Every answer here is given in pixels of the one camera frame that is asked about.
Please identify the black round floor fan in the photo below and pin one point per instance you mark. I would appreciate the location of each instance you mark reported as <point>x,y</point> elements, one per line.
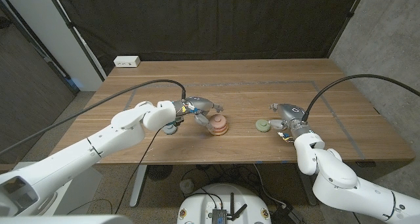
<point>159,172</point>

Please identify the coral red toy disk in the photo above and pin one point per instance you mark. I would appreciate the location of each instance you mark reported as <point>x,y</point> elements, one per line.
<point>220,129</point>

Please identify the large orange toy disk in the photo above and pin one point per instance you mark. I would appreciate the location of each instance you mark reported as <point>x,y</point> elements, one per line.
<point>219,134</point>

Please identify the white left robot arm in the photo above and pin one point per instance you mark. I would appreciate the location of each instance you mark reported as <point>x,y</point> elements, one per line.
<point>98,142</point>

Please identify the black power adapter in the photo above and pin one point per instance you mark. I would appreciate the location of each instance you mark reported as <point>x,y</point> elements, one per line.
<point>288,215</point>

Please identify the green toy disk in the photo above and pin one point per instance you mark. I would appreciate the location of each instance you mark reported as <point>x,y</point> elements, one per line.
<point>263,125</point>

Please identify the black backdrop cloth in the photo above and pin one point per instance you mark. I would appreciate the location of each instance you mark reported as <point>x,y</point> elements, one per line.
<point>210,23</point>

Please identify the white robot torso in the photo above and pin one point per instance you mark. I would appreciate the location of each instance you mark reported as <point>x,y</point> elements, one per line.
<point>197,207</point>

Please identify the black radio module with antennas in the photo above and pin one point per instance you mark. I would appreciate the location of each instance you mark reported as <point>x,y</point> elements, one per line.
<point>219,215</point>

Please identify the white table leg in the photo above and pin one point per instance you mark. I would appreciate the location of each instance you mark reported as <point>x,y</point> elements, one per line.
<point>138,184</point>

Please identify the grey toy disk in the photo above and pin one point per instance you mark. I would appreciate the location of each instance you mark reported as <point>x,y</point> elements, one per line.
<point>169,130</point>

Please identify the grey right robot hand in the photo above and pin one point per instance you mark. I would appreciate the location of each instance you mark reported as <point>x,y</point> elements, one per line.
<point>295,115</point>

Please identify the white pedal platform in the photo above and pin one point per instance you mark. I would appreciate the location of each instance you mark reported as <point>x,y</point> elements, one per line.
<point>85,191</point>

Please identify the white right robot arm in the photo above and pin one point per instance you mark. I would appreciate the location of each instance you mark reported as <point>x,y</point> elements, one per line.
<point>338,178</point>

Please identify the white round floor object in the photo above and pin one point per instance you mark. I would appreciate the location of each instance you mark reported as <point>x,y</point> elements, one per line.
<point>187,186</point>

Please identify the dusty pink toy disk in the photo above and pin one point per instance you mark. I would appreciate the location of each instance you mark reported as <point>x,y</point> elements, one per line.
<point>218,120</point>

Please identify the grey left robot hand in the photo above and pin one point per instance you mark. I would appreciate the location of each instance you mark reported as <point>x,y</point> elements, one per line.
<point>200,104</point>

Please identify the white power strip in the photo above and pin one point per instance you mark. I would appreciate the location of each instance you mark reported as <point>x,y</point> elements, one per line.
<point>126,61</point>

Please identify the black backdrop stand pole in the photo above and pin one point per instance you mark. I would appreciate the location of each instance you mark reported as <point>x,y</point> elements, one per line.
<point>75,35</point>
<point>346,22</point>

